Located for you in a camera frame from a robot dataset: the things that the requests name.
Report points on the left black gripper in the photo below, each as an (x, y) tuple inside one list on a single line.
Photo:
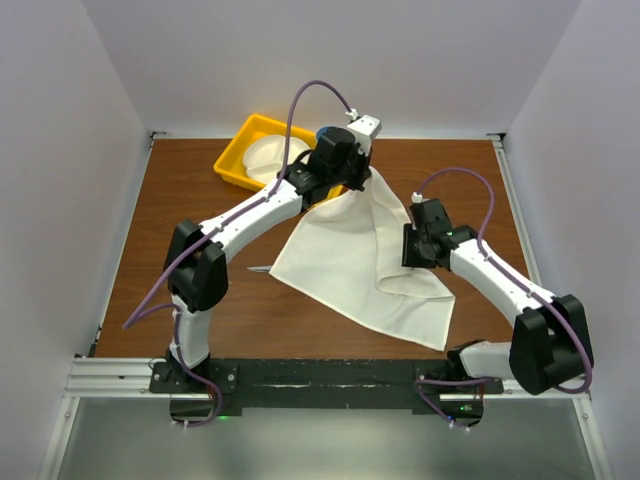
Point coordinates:
[(363, 173)]

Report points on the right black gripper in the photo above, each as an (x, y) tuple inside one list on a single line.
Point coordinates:
[(408, 258)]

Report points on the white cloth napkin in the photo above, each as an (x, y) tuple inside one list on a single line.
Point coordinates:
[(346, 254)]

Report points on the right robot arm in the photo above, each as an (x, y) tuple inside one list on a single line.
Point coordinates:
[(550, 343)]

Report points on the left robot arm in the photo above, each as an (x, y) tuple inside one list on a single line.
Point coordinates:
[(198, 255)]

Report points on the blue plastic cup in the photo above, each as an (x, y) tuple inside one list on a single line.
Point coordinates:
[(322, 131)]

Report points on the white divided plate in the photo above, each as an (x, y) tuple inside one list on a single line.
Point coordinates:
[(263, 158)]

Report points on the yellow plastic tray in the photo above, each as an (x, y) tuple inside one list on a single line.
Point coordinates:
[(230, 166)]

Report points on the steel table knife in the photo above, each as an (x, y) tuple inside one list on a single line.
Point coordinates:
[(260, 269)]

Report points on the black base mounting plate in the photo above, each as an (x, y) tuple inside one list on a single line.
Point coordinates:
[(228, 387)]

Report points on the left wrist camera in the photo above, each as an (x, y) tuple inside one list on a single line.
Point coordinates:
[(365, 129)]

